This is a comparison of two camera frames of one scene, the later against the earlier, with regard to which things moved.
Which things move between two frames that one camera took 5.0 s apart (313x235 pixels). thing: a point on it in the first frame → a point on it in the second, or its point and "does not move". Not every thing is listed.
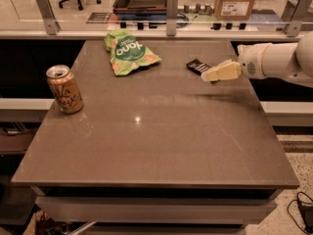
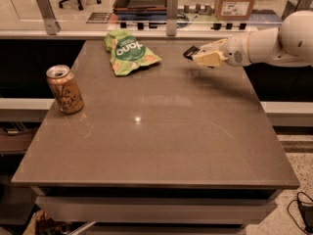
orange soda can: (64, 85) does not move
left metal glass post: (51, 24) does not move
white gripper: (249, 63) → (237, 50)
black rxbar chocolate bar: (198, 67) → (188, 54)
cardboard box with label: (234, 2) does not move
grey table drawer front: (156, 210) does not move
